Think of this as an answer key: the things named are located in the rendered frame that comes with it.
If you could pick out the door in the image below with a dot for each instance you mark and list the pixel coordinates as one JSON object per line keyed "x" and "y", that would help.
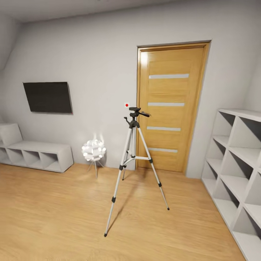
{"x": 168, "y": 87}

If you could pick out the bookcase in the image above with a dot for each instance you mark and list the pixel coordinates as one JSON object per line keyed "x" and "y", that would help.
{"x": 232, "y": 175}
{"x": 36, "y": 155}

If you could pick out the wall mounted tv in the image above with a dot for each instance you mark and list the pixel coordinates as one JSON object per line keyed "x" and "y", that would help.
{"x": 48, "y": 97}

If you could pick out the camera tripod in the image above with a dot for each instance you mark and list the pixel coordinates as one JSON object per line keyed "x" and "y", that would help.
{"x": 124, "y": 160}

